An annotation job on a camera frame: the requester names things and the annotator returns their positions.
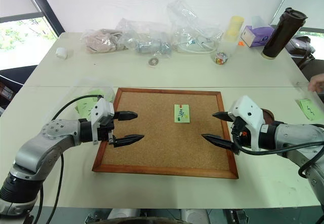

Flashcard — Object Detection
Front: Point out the clear bag with white cable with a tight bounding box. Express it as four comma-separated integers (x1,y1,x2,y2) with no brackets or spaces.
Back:
167,0,224,55

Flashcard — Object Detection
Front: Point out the pale yellow cylinder cup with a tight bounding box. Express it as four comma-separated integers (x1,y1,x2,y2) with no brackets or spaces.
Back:
223,15,245,43

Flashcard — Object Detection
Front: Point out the brown round object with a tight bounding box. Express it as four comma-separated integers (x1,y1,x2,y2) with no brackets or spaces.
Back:
260,108,274,126

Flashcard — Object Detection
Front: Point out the green paper note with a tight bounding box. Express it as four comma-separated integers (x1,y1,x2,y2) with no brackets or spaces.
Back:
173,104,191,124

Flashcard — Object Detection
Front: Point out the person's bare hand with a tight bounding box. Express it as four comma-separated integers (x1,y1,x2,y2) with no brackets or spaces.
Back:
309,72,324,93

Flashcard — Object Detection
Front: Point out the white cylinder under table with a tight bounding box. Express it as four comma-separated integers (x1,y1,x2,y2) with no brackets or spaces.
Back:
181,208,211,224

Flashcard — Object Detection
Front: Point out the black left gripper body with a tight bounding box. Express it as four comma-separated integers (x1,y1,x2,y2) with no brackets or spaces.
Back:
97,111,120,144

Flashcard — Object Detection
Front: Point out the clear jar of coloured pins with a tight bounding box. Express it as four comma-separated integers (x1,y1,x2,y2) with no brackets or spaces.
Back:
211,40,238,66

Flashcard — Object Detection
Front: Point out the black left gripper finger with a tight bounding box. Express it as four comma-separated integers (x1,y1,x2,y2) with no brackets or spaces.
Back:
112,134,145,148
118,110,139,122

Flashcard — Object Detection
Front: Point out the dark brown thermos bottle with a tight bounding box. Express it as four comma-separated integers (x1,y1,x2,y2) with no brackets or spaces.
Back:
261,7,308,61

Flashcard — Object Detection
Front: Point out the dark shelf with boxes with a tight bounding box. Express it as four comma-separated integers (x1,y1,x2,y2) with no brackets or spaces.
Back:
0,64,39,116

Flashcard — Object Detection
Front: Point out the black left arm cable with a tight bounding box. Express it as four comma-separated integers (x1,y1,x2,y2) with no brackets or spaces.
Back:
32,94,105,224

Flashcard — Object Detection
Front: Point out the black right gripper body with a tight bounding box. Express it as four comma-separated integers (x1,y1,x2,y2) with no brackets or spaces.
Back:
229,117,252,149

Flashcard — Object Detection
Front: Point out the bag with beige contents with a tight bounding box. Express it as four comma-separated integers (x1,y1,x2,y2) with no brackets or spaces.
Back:
80,28,126,55

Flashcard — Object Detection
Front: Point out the dark bag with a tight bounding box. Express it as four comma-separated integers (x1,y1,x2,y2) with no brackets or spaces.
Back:
285,35,317,69

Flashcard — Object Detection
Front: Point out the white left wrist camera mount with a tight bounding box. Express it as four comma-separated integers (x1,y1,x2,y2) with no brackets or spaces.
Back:
90,97,115,145

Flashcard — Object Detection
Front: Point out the plastic bag with metal parts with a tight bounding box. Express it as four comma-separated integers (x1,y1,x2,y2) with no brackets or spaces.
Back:
115,18,174,57

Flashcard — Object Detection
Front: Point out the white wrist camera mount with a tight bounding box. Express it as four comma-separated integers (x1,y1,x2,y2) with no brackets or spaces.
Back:
90,97,115,145
227,95,266,152

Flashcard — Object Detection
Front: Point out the wood framed cork board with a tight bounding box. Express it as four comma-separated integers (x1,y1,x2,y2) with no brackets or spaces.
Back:
92,87,239,179

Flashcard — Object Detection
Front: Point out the black window frame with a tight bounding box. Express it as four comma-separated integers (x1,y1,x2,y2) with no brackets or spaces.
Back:
0,0,65,40

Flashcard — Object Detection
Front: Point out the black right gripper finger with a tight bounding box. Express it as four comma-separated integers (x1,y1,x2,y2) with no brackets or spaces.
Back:
200,133,240,155
212,110,235,123

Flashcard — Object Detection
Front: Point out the purple tissue box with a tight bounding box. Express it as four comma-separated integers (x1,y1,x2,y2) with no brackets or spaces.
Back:
239,24,276,48

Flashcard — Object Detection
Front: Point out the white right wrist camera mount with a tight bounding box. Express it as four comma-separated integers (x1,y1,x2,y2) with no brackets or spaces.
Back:
227,95,266,152

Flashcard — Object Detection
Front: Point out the clear plastic tray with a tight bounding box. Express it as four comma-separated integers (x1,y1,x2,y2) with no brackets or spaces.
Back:
72,78,116,116
294,80,324,122

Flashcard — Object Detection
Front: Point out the small white cup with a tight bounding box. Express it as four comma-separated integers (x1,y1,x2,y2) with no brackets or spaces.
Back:
55,47,68,60

